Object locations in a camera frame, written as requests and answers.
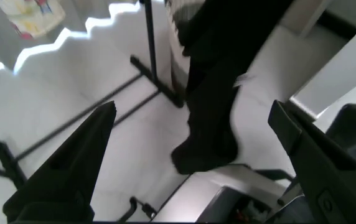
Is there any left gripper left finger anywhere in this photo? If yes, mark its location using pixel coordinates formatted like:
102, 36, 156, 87
2, 100, 117, 223

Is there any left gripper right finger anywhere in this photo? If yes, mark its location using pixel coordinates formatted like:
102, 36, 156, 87
268, 100, 356, 224

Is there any black garment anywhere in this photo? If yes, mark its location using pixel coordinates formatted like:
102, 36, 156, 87
170, 0, 294, 175

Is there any cream printed garment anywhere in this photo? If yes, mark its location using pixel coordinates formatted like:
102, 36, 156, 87
0, 0, 67, 40

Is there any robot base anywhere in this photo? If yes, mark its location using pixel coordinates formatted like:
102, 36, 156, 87
151, 103, 356, 224

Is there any black clothes rack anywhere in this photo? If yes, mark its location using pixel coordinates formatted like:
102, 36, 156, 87
0, 0, 185, 189

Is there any white laundry basket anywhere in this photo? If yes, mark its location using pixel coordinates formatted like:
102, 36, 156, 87
164, 0, 207, 94

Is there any black cable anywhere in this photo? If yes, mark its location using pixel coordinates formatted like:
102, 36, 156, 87
117, 195, 159, 223

